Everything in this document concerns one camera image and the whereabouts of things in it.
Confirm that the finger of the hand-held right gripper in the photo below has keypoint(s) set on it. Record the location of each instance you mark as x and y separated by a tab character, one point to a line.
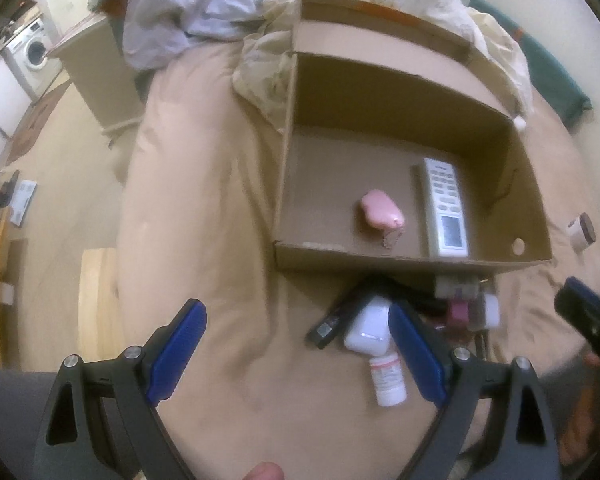
582	300

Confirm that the black flashlight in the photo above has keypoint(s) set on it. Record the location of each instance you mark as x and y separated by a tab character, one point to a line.
337	320

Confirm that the person's left hand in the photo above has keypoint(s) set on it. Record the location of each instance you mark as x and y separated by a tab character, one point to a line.
265	471

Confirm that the large cardboard box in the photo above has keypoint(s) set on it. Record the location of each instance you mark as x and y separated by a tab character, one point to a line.
360	170

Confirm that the small white bottle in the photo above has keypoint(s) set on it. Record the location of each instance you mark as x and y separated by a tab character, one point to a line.
490	310

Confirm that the brown floor rug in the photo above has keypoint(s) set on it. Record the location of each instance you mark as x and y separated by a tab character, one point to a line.
35	125

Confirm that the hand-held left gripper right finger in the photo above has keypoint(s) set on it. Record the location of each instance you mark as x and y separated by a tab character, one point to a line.
415	350

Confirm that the grey small box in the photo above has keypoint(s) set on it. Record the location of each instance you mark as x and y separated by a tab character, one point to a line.
455	287

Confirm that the white bathroom scale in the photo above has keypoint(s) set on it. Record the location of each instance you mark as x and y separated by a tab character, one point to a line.
22	200

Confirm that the white washing machine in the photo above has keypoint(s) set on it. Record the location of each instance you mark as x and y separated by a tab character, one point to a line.
30	52

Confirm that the white earbud case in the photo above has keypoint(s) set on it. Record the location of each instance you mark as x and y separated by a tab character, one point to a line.
367	330

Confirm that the white pill bottle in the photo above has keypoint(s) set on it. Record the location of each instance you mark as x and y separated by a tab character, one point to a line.
387	377

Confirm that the person's right hand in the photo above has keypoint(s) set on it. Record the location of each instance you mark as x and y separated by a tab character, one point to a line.
587	410

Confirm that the green pillow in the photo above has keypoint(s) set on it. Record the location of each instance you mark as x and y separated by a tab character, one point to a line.
540	55

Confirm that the white remote control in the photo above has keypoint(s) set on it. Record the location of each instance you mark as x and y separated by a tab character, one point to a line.
446	205

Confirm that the beige cabinet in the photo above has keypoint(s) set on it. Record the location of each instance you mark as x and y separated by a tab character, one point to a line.
97	70

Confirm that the lavender cloth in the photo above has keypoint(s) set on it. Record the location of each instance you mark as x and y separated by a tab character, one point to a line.
190	5

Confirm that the small jar with dark lid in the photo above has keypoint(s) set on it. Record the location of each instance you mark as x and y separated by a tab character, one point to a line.
582	230

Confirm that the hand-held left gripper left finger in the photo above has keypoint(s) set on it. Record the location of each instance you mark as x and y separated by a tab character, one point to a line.
177	350

